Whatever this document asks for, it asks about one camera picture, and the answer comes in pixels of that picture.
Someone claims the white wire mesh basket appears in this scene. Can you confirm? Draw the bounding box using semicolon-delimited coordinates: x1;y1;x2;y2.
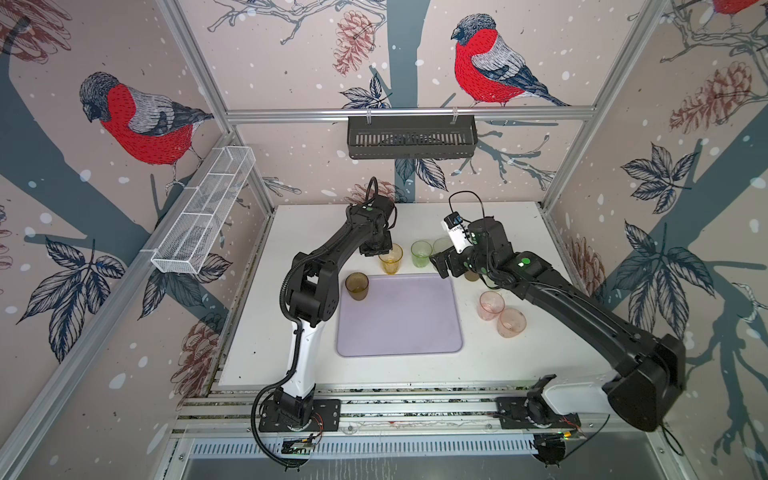
152;146;255;274

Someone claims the smooth green glass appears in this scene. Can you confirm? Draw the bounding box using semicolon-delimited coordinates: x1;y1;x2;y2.
410;240;433;268

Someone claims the black hanging basket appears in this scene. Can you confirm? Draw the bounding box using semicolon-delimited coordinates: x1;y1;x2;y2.
347;115;478;160

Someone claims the tall pale green textured glass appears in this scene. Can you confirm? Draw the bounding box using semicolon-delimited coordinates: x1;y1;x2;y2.
432;236;453;255

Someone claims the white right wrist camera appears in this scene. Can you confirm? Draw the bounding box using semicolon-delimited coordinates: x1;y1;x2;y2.
442;211;471;254

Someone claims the lilac plastic tray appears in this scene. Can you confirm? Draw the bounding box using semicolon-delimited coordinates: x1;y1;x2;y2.
336;274;463;358

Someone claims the pink glass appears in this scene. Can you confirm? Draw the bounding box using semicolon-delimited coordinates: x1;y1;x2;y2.
496;307;527;338
477;291;506;321

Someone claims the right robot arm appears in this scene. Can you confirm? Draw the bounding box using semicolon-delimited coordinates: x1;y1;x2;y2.
430;212;685;432

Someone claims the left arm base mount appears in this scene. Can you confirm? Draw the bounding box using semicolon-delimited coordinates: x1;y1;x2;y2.
256;396;341;433

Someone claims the smooth yellow glass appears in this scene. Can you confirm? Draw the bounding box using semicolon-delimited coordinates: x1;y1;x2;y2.
378;243;403;275

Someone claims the pink glass upper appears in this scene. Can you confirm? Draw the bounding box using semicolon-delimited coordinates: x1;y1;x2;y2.
477;291;506;321

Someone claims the pink glass lower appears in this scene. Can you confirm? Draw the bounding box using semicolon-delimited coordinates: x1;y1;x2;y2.
496;307;527;338

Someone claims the amber textured glass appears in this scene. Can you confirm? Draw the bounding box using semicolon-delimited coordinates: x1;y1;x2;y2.
464;270;480;282
344;272;369;301

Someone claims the horizontal aluminium rail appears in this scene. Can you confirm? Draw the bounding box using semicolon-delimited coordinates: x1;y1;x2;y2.
225;106;597;125

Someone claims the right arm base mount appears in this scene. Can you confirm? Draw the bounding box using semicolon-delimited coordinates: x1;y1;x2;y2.
493;375;581;430

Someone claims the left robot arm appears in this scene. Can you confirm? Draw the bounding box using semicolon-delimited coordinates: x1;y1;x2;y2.
279;198;397;399

